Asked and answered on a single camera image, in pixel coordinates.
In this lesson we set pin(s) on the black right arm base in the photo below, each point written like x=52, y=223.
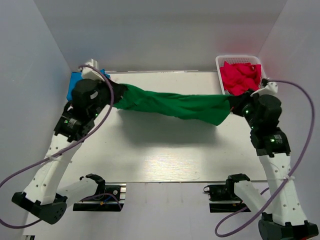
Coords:
x=222, y=202

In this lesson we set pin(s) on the folded blue t shirt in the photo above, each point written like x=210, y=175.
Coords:
x=89, y=88

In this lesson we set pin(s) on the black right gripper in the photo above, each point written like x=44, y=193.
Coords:
x=236, y=102

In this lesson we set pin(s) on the white plastic basket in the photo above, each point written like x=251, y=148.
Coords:
x=219, y=60

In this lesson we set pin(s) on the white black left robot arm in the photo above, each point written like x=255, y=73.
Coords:
x=42, y=197

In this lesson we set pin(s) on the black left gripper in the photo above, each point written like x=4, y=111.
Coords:
x=119, y=89

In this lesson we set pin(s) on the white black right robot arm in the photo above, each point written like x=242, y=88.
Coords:
x=282, y=216

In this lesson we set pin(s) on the crumpled red t shirt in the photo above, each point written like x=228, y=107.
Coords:
x=237, y=78

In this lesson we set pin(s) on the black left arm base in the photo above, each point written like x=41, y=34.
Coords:
x=112, y=200

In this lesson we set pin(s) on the green t shirt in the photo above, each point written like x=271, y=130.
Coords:
x=212, y=109

